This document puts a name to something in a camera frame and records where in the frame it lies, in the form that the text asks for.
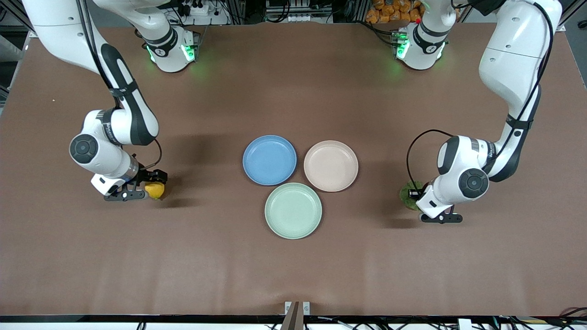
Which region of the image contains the bag of orange items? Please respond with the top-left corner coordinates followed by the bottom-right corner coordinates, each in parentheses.
top-left (365, 0), bottom-right (423, 24)

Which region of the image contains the aluminium frame profile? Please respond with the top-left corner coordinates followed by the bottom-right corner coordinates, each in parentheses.
top-left (0, 0), bottom-right (36, 39)
top-left (557, 0), bottom-right (587, 33)

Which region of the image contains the beige plate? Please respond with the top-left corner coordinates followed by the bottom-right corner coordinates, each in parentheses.
top-left (304, 140), bottom-right (359, 193)

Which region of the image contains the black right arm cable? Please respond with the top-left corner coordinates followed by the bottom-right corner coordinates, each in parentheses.
top-left (77, 0), bottom-right (163, 171)

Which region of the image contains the white power strip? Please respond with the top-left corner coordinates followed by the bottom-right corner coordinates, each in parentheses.
top-left (181, 0), bottom-right (212, 17)

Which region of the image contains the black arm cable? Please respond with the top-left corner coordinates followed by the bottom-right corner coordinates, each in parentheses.
top-left (77, 0), bottom-right (163, 171)
top-left (406, 0), bottom-right (556, 194)

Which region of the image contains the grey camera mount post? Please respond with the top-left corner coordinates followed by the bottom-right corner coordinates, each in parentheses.
top-left (280, 302), bottom-right (301, 330)

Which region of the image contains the green lettuce leaf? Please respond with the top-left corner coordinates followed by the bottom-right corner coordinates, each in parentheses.
top-left (399, 180), bottom-right (423, 212)

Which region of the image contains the blue plate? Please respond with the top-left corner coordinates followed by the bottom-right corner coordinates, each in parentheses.
top-left (243, 135), bottom-right (298, 186)

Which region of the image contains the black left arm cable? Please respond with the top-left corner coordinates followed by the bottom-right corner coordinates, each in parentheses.
top-left (406, 0), bottom-right (556, 194)

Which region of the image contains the metal table edge bracket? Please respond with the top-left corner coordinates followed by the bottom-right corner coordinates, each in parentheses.
top-left (284, 301), bottom-right (311, 316)

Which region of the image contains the light green plate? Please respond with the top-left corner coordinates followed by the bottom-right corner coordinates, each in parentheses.
top-left (265, 182), bottom-right (323, 240)

